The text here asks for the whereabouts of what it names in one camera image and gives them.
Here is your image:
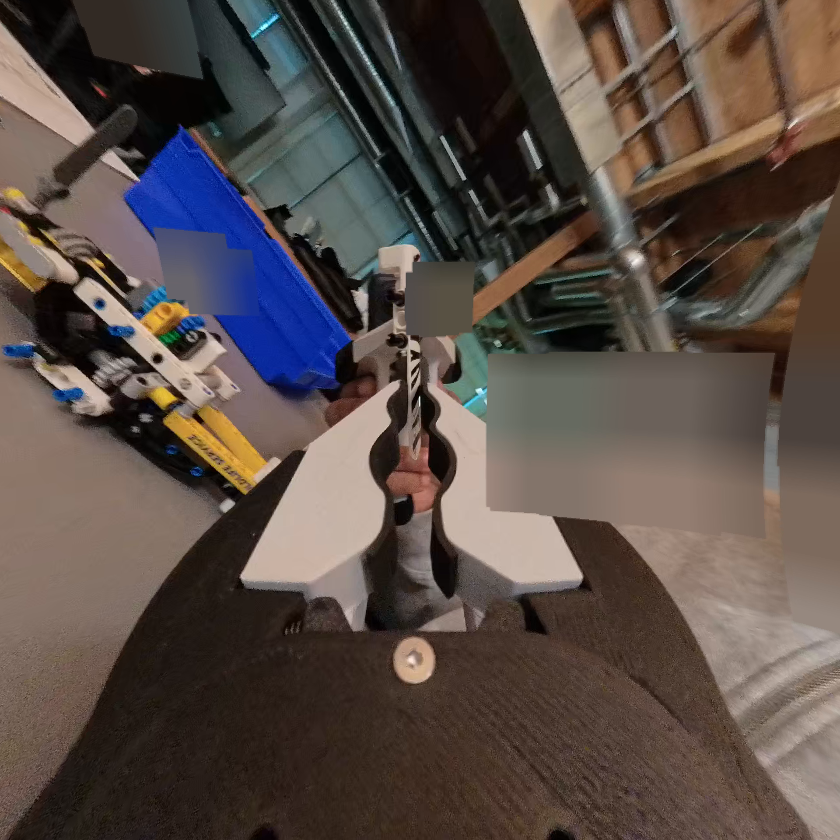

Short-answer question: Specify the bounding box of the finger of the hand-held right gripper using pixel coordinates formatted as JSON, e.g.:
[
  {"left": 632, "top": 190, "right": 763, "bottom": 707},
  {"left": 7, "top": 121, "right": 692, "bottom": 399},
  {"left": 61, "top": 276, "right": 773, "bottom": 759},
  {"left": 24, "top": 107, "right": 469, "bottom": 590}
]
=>
[
  {"left": 425, "top": 333, "right": 463, "bottom": 389},
  {"left": 336, "top": 323, "right": 396, "bottom": 389}
]

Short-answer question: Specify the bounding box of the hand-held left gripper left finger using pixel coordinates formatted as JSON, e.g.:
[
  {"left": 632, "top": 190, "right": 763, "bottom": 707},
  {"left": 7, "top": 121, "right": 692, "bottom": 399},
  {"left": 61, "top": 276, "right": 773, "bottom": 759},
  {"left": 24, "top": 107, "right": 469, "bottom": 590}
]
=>
[{"left": 239, "top": 384, "right": 409, "bottom": 632}]

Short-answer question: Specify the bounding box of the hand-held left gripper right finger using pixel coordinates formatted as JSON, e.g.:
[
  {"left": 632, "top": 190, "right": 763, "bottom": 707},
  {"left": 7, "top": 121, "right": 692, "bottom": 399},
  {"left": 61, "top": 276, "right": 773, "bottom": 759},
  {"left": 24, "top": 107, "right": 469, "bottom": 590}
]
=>
[{"left": 419, "top": 384, "right": 585, "bottom": 611}]

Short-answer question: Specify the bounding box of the zebra striped lego panel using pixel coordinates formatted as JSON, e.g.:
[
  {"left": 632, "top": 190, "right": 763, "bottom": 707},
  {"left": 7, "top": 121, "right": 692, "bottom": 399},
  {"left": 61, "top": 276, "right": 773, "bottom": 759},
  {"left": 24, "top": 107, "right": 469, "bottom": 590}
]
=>
[{"left": 377, "top": 244, "right": 431, "bottom": 463}]

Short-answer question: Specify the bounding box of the lego helicopter model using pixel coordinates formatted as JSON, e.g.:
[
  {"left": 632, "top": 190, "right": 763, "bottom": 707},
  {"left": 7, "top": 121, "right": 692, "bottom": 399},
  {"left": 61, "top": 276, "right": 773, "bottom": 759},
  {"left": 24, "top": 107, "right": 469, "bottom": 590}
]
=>
[{"left": 0, "top": 105, "right": 283, "bottom": 516}]

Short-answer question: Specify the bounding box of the person's right hand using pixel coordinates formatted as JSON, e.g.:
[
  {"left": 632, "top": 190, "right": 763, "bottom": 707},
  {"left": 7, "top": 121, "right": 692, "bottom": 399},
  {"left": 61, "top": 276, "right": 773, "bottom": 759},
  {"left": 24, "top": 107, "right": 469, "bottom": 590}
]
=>
[{"left": 326, "top": 379, "right": 442, "bottom": 514}]

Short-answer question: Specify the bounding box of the blue plastic bin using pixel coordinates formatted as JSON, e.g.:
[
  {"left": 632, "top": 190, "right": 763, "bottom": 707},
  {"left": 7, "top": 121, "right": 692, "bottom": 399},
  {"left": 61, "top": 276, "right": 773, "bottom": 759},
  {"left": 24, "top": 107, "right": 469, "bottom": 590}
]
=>
[{"left": 125, "top": 128, "right": 352, "bottom": 395}]

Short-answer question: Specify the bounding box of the grey metal pole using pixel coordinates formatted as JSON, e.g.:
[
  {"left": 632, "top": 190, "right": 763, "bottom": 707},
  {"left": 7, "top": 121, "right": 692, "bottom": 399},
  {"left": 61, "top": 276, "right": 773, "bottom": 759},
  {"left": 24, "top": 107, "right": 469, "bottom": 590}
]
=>
[{"left": 583, "top": 164, "right": 665, "bottom": 355}]

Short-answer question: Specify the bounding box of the wooden ceiling beam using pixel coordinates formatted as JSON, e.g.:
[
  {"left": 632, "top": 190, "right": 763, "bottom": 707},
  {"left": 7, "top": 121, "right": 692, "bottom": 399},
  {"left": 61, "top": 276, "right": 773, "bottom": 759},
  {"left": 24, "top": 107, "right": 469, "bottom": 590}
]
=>
[{"left": 471, "top": 85, "right": 840, "bottom": 324}]

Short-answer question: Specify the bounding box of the red sprinkler valve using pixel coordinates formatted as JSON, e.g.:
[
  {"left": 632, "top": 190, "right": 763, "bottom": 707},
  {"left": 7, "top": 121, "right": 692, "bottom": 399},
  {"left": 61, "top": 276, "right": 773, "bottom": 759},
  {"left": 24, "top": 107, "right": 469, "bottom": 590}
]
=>
[{"left": 768, "top": 115, "right": 811, "bottom": 165}]

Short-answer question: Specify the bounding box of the silver ventilation duct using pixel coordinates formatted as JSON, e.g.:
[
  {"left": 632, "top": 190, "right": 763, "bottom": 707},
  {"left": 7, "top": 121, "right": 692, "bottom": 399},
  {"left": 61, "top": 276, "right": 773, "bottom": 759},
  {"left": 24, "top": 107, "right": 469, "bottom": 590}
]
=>
[{"left": 656, "top": 197, "right": 834, "bottom": 336}]

